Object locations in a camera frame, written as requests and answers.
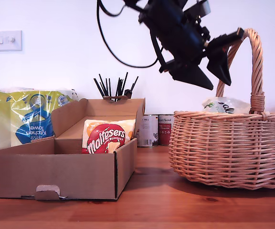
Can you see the white labelled tin can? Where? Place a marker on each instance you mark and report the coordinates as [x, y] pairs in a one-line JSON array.
[[149, 131]]

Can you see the white Galaxy truffle egg bag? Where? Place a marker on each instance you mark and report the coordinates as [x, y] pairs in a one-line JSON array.
[[228, 106]]

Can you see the brown cardboard box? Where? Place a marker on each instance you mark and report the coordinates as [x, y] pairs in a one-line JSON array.
[[56, 174]]

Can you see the red labelled tin can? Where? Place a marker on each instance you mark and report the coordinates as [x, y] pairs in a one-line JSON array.
[[165, 131]]

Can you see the white wall switch plate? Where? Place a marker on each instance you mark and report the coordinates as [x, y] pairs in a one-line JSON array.
[[5, 40]]

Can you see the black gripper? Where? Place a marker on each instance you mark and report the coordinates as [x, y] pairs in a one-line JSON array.
[[180, 40]]

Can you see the red Maltesers bunnies bag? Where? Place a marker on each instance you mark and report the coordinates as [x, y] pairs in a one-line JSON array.
[[106, 140]]

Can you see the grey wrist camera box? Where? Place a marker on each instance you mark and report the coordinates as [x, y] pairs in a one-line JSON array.
[[203, 8]]

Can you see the kitchen towel roll pack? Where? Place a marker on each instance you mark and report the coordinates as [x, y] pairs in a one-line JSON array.
[[20, 117]]

